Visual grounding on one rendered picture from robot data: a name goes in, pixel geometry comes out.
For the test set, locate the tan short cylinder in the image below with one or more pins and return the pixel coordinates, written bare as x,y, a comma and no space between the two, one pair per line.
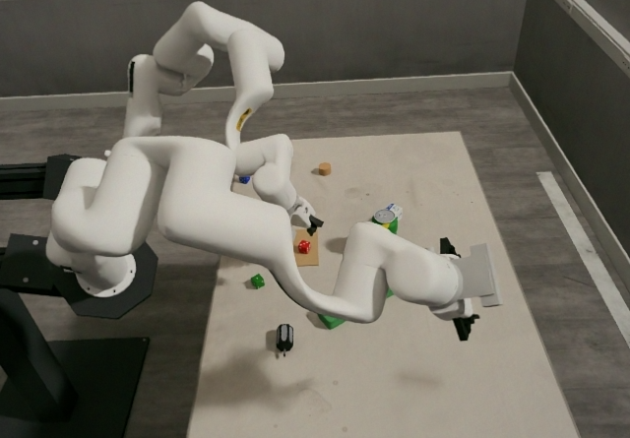
324,169

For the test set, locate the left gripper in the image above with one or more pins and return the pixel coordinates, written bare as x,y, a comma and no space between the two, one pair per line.
303,217

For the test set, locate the red die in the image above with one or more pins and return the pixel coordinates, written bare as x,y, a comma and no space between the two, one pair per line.
304,247

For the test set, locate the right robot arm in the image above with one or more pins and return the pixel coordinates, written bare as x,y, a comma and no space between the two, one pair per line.
188,180

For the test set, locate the green rectangular box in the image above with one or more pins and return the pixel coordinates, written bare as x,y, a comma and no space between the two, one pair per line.
331,322

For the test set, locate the green die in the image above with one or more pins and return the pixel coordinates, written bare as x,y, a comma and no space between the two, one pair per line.
257,281

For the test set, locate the tan flat mat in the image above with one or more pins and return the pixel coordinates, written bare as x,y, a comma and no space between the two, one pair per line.
310,259

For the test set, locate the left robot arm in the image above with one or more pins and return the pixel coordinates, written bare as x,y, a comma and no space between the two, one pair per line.
254,55

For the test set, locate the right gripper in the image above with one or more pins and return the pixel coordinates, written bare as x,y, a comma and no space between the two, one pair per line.
461,311

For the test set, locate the green soda can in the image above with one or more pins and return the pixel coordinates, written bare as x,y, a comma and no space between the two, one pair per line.
386,218

